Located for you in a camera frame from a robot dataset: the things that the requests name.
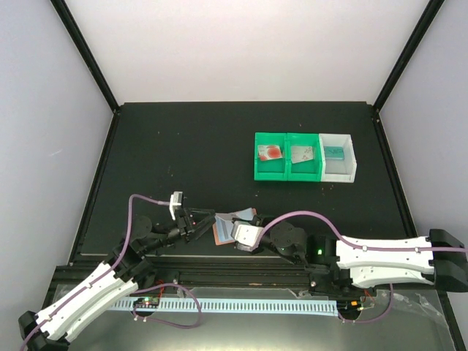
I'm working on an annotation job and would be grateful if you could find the left black frame post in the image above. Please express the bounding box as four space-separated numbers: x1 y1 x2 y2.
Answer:
50 0 120 113

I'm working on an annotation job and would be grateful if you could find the black frame post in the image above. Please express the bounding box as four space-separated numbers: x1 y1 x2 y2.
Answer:
373 0 445 113
50 0 120 113

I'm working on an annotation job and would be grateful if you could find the black aluminium rail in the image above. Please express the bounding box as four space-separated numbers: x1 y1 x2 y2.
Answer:
54 255 443 293

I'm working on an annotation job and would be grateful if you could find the brown leather card holder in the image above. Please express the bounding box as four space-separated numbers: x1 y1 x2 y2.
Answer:
213 208 257 246

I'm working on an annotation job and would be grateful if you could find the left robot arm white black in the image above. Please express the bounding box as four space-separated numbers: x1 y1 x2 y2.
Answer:
18 205 215 350

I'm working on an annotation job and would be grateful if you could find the magnetic stripe card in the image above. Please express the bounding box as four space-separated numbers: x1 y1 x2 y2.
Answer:
290 145 314 164
213 214 234 246

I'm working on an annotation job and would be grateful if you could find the white bin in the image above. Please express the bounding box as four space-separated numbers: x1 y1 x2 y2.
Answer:
319 133 357 184

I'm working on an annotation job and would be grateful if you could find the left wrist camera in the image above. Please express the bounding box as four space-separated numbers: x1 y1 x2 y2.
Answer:
169 191 184 221

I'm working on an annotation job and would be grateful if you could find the left circuit board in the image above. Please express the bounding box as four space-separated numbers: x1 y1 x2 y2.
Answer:
133 297 159 309

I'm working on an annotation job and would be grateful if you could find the red circle card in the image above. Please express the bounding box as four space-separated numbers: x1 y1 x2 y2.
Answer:
257 145 283 162

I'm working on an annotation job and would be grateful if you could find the white flower card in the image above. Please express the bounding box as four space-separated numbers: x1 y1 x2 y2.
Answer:
227 208 257 222

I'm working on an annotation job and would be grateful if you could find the left green bin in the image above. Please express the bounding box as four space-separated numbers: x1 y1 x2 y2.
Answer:
254 132 287 181

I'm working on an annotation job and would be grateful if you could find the middle green bin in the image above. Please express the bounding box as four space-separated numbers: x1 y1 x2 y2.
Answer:
286 133 322 182

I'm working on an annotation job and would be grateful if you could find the green bin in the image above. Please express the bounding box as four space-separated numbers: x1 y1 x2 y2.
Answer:
286 133 322 182
254 132 287 181

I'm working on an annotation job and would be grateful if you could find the right circuit board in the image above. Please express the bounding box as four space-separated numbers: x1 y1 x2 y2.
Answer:
337 300 368 312

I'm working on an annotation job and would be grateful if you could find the teal card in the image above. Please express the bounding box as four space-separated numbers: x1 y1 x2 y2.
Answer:
324 146 345 160

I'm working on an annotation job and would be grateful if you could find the right black frame post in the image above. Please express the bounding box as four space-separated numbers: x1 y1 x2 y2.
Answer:
373 0 445 113

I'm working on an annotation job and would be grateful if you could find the circuit board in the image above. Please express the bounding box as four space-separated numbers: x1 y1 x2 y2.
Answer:
133 297 159 309
337 300 368 312

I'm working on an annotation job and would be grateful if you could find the white slotted cable duct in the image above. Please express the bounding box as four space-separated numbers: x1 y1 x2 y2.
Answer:
109 297 338 317

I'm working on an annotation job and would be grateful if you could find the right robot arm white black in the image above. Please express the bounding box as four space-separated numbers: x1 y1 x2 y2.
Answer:
231 211 467 295

